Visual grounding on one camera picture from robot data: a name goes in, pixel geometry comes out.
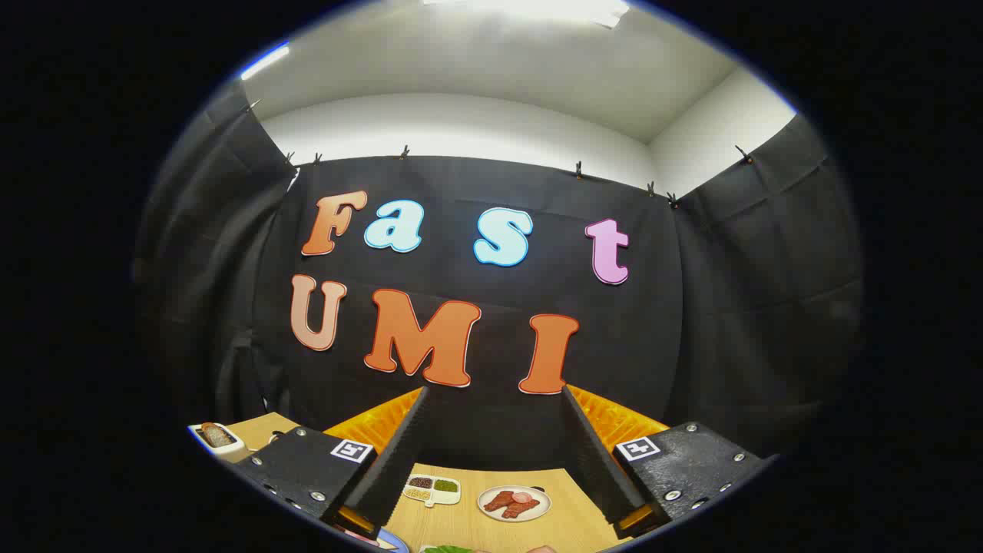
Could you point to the black backdrop cloth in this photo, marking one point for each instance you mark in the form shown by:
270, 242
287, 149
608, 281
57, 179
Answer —
491, 292

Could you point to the cream white toaster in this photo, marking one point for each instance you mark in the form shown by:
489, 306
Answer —
226, 449

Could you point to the green lettuce leaf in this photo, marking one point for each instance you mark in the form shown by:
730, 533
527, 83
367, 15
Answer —
447, 549

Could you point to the blue plate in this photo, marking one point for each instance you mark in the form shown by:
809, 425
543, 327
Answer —
395, 541

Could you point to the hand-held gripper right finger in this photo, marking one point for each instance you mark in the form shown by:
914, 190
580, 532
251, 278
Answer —
595, 461

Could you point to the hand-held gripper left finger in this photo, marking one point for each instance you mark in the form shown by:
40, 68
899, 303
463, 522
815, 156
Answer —
395, 461

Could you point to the yellow soybeans pile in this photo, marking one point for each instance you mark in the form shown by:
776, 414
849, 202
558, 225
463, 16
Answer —
417, 494

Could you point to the brown meat slice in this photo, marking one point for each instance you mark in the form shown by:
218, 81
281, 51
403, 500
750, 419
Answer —
498, 502
524, 510

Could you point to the green beans pile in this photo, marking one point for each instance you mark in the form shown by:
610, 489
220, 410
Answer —
446, 485

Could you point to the ceiling light panel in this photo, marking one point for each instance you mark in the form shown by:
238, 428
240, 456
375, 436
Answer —
265, 63
530, 9

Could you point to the white divided tray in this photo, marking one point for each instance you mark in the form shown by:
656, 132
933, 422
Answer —
445, 498

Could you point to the white oval meat plate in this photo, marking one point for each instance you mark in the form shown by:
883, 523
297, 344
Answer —
537, 511

